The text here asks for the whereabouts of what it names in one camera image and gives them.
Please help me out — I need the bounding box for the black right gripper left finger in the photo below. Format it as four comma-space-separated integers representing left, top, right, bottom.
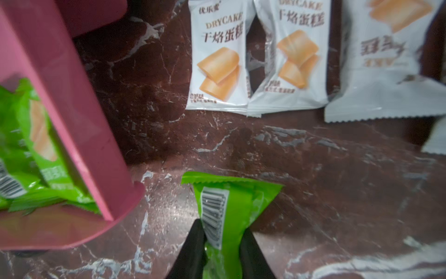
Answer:
165, 219, 207, 279

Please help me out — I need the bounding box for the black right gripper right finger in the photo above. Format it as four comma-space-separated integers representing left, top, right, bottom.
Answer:
239, 229, 276, 279

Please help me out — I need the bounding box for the green cookie packet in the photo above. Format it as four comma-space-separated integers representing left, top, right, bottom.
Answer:
181, 172, 282, 279
1, 87, 64, 212
12, 78, 101, 214

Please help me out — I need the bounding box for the white cookie packet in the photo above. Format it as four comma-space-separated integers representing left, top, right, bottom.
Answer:
325, 0, 446, 123
247, 0, 332, 117
186, 0, 256, 115
421, 116, 446, 155

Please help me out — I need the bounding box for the pink top drawer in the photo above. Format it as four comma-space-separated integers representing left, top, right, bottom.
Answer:
55, 0, 128, 37

